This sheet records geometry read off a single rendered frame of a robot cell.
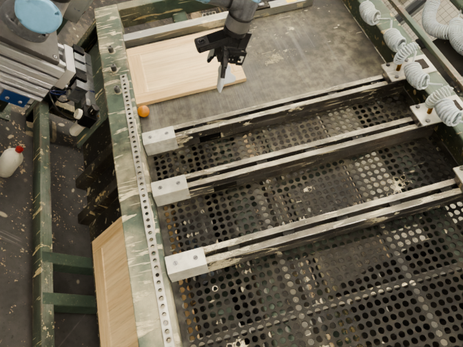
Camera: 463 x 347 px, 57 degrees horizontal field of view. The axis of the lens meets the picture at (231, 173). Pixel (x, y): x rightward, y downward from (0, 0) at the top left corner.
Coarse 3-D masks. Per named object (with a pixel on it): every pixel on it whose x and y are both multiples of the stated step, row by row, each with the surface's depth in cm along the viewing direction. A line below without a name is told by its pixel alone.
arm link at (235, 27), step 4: (228, 12) 126; (228, 16) 125; (228, 20) 126; (232, 20) 125; (228, 24) 126; (232, 24) 125; (236, 24) 125; (240, 24) 125; (244, 24) 125; (248, 24) 126; (228, 28) 127; (232, 28) 126; (236, 28) 126; (240, 28) 126; (244, 28) 126; (248, 28) 128; (236, 32) 127; (240, 32) 127; (244, 32) 128
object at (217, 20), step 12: (276, 0) 212; (300, 0) 210; (312, 0) 211; (264, 12) 210; (276, 12) 212; (180, 24) 206; (192, 24) 205; (204, 24) 206; (216, 24) 208; (132, 36) 203; (144, 36) 203; (156, 36) 205; (168, 36) 206
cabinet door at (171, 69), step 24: (144, 48) 201; (168, 48) 200; (192, 48) 199; (144, 72) 192; (168, 72) 191; (192, 72) 190; (216, 72) 189; (240, 72) 187; (144, 96) 183; (168, 96) 182
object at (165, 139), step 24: (408, 48) 158; (384, 72) 170; (312, 96) 170; (336, 96) 168; (360, 96) 172; (216, 120) 167; (240, 120) 165; (264, 120) 168; (144, 144) 161; (168, 144) 164; (192, 144) 168
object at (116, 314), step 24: (96, 240) 202; (120, 240) 189; (96, 264) 196; (120, 264) 184; (96, 288) 191; (120, 288) 179; (120, 312) 175; (192, 312) 148; (120, 336) 171; (192, 336) 144
